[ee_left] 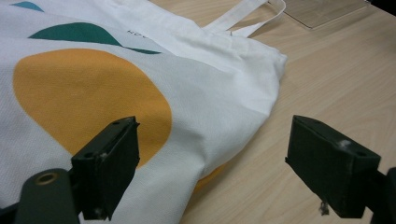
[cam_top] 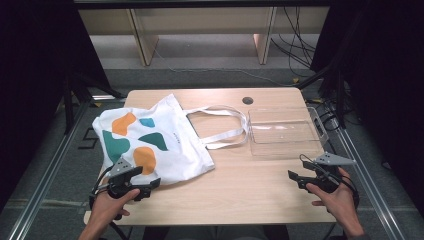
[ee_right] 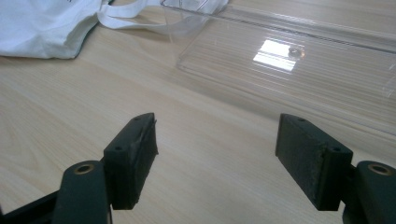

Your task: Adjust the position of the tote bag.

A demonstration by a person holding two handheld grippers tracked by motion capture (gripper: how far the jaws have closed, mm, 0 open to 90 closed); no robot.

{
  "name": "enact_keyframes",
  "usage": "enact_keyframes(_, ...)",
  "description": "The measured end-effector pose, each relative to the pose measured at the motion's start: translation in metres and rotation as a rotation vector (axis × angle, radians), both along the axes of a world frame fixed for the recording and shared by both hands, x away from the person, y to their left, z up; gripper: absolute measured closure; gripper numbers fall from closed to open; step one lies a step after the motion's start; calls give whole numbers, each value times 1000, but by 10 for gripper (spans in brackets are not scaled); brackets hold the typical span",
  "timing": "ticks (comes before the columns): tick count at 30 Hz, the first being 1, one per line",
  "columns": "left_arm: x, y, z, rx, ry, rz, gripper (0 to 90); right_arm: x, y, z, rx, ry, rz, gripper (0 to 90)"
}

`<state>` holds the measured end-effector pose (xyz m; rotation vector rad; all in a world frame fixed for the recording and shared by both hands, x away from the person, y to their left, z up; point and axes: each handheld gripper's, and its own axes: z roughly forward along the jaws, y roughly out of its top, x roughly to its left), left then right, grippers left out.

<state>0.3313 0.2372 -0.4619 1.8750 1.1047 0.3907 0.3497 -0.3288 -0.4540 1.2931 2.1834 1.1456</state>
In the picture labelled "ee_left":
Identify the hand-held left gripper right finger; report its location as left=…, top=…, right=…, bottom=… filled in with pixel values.
left=284, top=114, right=382, bottom=219

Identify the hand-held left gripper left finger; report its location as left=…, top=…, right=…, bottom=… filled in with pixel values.
left=70, top=116, right=141, bottom=222

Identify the white printed tote bag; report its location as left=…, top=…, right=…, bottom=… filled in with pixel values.
left=0, top=0, right=288, bottom=224

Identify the clear acrylic sheet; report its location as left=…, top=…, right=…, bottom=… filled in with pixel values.
left=267, top=0, right=372, bottom=31

